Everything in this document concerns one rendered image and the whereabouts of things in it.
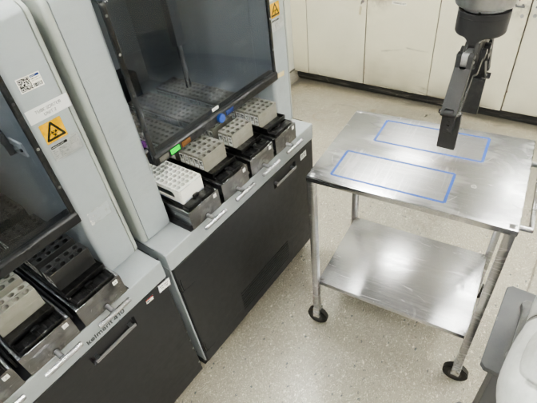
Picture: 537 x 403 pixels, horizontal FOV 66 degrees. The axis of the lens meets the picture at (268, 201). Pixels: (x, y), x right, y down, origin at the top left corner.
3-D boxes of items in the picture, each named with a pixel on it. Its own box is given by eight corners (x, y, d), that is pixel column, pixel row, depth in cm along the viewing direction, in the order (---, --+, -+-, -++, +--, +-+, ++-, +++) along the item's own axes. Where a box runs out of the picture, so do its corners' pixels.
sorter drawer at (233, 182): (100, 149, 172) (92, 131, 166) (126, 133, 180) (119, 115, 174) (235, 207, 136) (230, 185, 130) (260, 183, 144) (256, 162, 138)
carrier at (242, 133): (249, 133, 153) (247, 119, 149) (253, 134, 152) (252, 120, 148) (229, 149, 146) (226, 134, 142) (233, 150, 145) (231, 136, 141)
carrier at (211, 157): (222, 154, 144) (220, 140, 140) (227, 156, 143) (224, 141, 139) (200, 172, 137) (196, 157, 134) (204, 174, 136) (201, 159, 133)
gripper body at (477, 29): (505, 17, 58) (489, 79, 64) (519, -1, 63) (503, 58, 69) (451, 12, 62) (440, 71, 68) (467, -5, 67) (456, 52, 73)
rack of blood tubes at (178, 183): (123, 179, 142) (117, 165, 138) (145, 164, 148) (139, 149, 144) (184, 207, 127) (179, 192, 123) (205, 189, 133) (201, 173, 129)
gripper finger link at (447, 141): (463, 112, 67) (461, 114, 67) (455, 148, 72) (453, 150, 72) (444, 109, 69) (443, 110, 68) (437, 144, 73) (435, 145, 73)
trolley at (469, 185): (307, 319, 185) (296, 173, 132) (346, 249, 214) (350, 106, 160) (467, 387, 156) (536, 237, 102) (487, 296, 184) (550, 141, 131)
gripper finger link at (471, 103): (467, 77, 76) (468, 76, 77) (459, 111, 81) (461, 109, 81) (484, 80, 75) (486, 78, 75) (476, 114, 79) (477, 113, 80)
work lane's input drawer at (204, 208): (69, 169, 163) (59, 150, 157) (97, 151, 171) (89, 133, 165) (204, 236, 127) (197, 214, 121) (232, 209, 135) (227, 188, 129)
